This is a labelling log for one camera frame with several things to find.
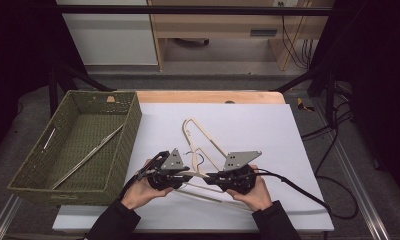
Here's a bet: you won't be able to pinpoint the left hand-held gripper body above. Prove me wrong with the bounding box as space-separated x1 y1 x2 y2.
142 148 186 192

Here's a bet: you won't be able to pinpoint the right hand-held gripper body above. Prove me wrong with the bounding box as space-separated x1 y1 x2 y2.
221 150 263 195

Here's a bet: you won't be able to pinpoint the beige clothes hanger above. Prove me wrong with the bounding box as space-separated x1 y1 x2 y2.
180 116 256 213

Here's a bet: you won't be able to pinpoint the beige green hanger bar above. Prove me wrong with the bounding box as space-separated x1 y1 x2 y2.
51 123 125 190

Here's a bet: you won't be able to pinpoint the green woven basket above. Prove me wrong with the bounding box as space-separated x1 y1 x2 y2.
6 89 143 207

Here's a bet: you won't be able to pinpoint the person's right hand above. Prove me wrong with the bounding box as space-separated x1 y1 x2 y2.
226 165 274 213

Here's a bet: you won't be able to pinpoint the person's left hand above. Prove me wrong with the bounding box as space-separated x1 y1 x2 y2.
120 159 174 211

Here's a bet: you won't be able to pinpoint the white table sheet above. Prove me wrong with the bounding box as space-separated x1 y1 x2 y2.
51 102 336 233

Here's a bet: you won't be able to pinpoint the wooden table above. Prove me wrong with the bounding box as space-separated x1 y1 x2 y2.
136 90 286 105

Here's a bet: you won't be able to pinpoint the yellow black small tool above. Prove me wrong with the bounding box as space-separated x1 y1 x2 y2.
296 97 316 113

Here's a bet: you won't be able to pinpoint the black metal stand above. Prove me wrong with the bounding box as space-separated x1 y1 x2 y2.
271 64 341 125
47 61 117 118

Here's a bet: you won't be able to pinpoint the white cabinet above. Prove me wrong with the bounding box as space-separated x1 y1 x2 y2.
55 0 159 67

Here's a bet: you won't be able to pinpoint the light wooden desk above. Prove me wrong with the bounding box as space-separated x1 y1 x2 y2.
147 0 336 72

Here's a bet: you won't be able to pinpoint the black curtain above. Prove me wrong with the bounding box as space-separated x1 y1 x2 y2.
0 0 64 161
316 0 400 196

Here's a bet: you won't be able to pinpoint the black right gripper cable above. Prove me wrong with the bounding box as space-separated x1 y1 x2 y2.
251 168 360 221

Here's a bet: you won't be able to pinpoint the black floor cables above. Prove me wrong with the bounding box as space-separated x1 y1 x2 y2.
300 99 355 142

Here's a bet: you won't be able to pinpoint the black hanging desk cables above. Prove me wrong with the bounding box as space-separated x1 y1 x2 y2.
277 1 314 70

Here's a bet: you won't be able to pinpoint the aluminium floor rail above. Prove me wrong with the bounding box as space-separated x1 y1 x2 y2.
0 194 23 240
312 98 391 240

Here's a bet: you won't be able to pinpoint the black horizontal frame bar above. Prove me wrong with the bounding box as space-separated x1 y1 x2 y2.
52 4 334 17

